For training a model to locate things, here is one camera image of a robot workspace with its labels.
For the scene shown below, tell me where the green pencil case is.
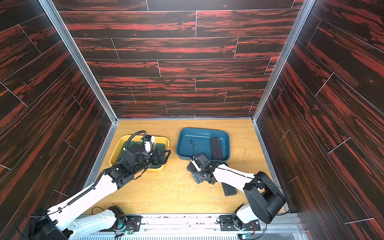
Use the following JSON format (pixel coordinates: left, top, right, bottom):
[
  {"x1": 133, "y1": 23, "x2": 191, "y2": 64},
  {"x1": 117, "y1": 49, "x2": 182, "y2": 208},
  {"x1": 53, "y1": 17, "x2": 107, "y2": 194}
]
[
  {"x1": 116, "y1": 141, "x2": 127, "y2": 163},
  {"x1": 154, "y1": 143, "x2": 167, "y2": 168}
]

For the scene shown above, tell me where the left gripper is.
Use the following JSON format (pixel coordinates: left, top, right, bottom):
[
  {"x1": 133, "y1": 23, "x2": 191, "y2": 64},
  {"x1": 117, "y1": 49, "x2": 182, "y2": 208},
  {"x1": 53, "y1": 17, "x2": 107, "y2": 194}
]
[{"x1": 132, "y1": 148, "x2": 171, "y2": 176}]

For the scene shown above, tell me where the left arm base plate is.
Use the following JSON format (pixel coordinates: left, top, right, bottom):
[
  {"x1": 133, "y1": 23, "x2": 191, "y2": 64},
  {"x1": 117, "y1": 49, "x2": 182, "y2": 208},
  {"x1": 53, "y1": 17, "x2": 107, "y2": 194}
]
[{"x1": 101, "y1": 215, "x2": 143, "y2": 233}]

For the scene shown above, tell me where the teal plastic tray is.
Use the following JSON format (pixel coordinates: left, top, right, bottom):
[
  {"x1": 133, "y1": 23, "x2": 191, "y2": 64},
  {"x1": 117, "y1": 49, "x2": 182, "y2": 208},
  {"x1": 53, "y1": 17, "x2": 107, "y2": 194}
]
[{"x1": 177, "y1": 128, "x2": 231, "y2": 163}]

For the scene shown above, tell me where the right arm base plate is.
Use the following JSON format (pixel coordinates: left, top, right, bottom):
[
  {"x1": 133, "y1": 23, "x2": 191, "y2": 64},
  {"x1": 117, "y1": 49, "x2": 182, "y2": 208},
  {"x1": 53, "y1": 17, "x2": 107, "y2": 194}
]
[{"x1": 216, "y1": 215, "x2": 261, "y2": 232}]

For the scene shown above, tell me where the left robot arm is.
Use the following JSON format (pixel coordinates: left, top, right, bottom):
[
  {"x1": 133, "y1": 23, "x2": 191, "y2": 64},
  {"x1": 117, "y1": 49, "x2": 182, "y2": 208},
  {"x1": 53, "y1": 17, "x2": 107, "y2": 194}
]
[{"x1": 28, "y1": 146, "x2": 171, "y2": 240}]

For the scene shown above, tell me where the aluminium front rail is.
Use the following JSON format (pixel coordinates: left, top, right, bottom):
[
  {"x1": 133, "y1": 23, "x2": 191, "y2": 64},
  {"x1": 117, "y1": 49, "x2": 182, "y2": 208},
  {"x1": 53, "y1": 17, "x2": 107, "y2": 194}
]
[{"x1": 53, "y1": 213, "x2": 310, "y2": 240}]

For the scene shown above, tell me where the yellow plastic tray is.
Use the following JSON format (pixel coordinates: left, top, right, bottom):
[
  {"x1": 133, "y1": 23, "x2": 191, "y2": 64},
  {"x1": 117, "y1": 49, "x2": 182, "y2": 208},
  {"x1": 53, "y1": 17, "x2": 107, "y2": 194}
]
[{"x1": 110, "y1": 135, "x2": 170, "y2": 171}]

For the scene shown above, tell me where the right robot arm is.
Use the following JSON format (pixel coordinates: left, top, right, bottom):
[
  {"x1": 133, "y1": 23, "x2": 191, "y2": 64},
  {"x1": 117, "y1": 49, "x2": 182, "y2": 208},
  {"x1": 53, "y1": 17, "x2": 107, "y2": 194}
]
[{"x1": 187, "y1": 159, "x2": 286, "y2": 230}]

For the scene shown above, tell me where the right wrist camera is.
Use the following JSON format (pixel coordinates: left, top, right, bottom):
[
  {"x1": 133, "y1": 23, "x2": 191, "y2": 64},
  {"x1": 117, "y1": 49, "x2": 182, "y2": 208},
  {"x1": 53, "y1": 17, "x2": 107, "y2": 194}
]
[{"x1": 191, "y1": 153, "x2": 212, "y2": 172}]

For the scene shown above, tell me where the dark grey pencil case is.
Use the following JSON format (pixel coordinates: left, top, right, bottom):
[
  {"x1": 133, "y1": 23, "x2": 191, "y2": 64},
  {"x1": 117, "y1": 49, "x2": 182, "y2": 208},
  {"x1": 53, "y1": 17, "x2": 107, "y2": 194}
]
[
  {"x1": 222, "y1": 183, "x2": 237, "y2": 197},
  {"x1": 187, "y1": 162, "x2": 200, "y2": 174}
]

